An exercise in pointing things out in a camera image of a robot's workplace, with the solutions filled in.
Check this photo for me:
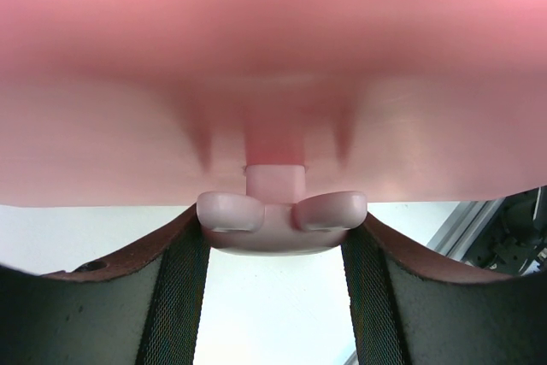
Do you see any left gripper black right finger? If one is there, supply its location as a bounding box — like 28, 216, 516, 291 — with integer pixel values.
341, 215, 546, 364

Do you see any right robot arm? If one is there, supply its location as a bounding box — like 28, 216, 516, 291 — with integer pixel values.
462, 186, 546, 275

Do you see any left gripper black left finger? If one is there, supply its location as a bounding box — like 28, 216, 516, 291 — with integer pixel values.
1, 208, 209, 364

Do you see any pink upper drawer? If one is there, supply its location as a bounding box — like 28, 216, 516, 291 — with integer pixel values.
1, 0, 546, 84

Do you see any light pink drawer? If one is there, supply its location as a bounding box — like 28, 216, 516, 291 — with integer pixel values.
0, 61, 547, 259

